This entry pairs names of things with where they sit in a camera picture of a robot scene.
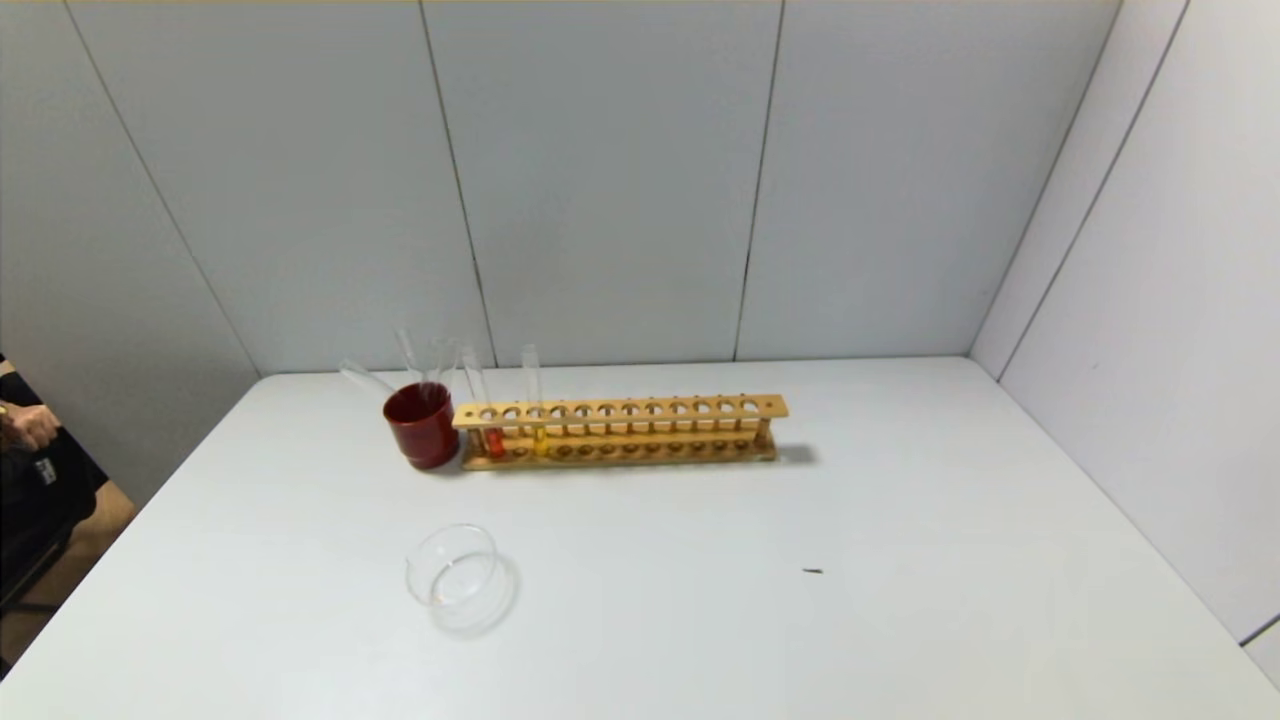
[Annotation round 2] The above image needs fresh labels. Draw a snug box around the bystander bare hand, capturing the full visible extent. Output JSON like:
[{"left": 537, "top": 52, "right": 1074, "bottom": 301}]
[{"left": 0, "top": 403, "right": 62, "bottom": 454}]

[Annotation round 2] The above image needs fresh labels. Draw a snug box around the test tube with red pigment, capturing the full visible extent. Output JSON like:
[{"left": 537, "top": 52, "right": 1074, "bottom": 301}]
[{"left": 461, "top": 347, "right": 507, "bottom": 460}]

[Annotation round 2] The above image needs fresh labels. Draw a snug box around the test tube with yellow pigment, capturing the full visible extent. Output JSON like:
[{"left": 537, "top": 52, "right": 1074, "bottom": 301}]
[{"left": 521, "top": 344, "right": 550, "bottom": 457}]

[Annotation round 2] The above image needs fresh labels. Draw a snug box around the wooden test tube rack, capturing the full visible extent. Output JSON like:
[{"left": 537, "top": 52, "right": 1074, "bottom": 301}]
[{"left": 452, "top": 394, "right": 789, "bottom": 471}]

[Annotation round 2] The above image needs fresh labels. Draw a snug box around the red plastic cup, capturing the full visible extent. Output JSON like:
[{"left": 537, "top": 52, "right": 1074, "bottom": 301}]
[{"left": 383, "top": 382, "right": 461, "bottom": 471}]

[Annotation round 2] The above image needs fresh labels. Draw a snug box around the clear glass beaker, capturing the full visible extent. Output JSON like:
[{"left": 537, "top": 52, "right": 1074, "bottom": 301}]
[{"left": 404, "top": 523, "right": 519, "bottom": 633}]

